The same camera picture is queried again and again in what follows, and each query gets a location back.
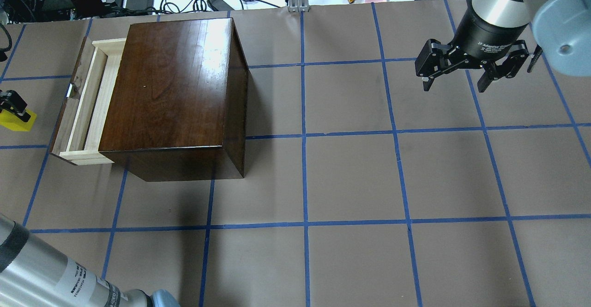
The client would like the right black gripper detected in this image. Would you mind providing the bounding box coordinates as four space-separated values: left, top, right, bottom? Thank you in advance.
415 5 529 93

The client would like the yellow block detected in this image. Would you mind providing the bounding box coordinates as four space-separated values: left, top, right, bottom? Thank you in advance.
0 109 37 132

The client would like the light wood drawer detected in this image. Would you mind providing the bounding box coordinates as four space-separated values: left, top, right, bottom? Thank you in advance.
49 37 126 165

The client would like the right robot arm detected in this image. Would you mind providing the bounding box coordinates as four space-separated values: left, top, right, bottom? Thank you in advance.
415 0 591 93

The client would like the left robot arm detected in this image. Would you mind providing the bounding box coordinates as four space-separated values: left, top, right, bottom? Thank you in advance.
1 215 179 307

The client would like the dark wooden drawer cabinet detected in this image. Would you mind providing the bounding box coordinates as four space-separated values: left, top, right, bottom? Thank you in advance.
98 18 250 181

